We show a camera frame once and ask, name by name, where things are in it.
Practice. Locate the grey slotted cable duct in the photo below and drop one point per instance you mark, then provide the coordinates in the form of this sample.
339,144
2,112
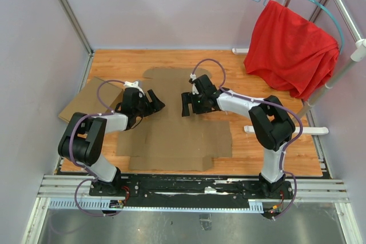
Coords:
106,204

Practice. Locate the red cloth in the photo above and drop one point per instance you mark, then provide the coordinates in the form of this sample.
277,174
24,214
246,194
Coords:
290,53

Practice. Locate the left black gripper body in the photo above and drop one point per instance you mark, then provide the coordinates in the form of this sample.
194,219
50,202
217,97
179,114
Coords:
143,108

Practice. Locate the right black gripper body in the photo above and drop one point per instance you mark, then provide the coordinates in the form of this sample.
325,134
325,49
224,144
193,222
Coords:
202,108

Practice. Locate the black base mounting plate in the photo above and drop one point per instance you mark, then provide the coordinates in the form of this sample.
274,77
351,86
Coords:
193,190

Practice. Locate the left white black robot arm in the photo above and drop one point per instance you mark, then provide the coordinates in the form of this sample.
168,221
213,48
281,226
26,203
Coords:
83,138

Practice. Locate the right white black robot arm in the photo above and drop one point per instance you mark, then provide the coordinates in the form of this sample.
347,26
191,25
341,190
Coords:
272,125

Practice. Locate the folded brown cardboard box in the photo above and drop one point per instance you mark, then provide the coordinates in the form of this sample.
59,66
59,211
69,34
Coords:
86,101

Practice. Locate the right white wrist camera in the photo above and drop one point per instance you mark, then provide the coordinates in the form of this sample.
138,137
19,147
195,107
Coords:
192,81

